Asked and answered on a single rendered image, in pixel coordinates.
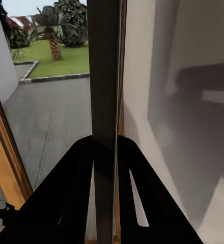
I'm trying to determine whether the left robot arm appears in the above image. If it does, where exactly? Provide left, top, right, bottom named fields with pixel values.
left=0, top=200, right=17, bottom=226

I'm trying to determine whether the poster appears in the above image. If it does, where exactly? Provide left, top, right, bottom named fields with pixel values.
left=87, top=0, right=127, bottom=244

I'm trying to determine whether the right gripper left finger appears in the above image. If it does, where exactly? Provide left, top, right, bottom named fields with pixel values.
left=0, top=136, right=94, bottom=244

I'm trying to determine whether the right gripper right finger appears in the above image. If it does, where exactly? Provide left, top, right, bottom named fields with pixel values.
left=118, top=135, right=203, bottom=244

